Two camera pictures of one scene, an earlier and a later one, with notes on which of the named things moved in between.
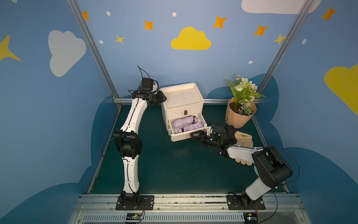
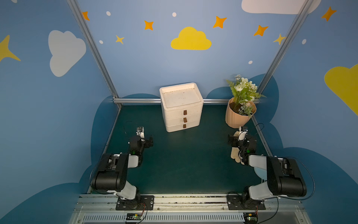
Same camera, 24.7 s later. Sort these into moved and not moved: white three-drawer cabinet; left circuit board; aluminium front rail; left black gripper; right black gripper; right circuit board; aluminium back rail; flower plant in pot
Moved: left black gripper; right black gripper; white three-drawer cabinet
Not moved: left circuit board; aluminium back rail; aluminium front rail; right circuit board; flower plant in pot
